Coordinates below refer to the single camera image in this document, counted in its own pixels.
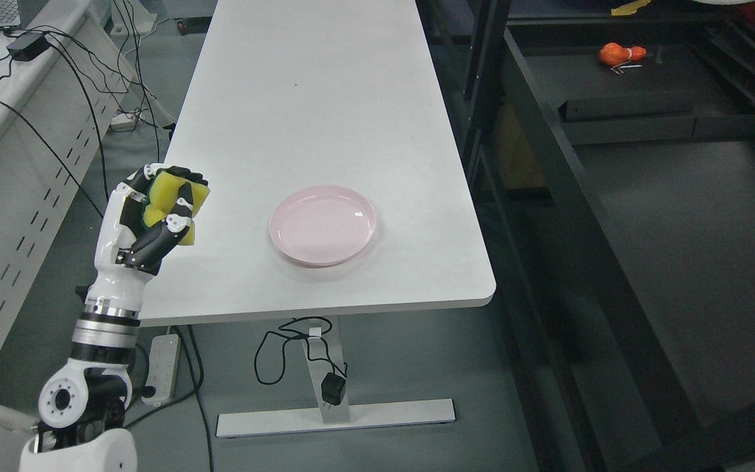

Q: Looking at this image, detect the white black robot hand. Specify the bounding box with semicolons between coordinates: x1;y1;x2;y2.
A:
85;163;204;315

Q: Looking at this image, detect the green yellow sponge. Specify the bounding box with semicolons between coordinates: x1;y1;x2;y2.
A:
142;167;210;228

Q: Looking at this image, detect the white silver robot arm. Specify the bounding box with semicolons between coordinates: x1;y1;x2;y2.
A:
0;300;139;471

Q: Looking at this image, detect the black metal shelf rack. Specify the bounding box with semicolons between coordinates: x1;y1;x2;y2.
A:
417;1;755;471

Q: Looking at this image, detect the white floor power strip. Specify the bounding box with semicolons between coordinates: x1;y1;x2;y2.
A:
109;113;139;132

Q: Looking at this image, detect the white perforated side desk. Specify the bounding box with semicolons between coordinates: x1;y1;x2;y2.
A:
0;1;125;351

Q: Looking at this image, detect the pink round plate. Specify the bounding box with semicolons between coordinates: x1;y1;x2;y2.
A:
269;185;378;267

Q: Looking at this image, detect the white table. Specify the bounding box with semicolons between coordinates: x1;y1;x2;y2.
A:
139;1;495;326

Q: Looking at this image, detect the black power adapter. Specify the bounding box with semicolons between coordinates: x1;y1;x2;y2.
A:
6;31;50;62

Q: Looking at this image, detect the orange toy object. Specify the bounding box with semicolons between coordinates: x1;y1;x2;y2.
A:
598;42;648;67

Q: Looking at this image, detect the black plug adapter with cable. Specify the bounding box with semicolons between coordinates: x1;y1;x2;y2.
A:
254;316;348;407

